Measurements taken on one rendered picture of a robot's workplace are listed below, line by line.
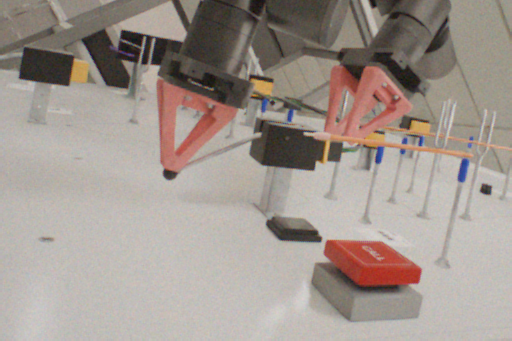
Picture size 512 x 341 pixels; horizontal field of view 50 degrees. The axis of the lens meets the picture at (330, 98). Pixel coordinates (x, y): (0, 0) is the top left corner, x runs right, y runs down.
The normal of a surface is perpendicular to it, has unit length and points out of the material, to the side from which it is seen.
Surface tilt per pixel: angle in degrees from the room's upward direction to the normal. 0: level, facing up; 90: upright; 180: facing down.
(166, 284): 53
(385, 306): 90
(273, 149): 92
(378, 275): 90
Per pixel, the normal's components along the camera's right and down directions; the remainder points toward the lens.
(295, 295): 0.21, -0.98
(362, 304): 0.48, 0.15
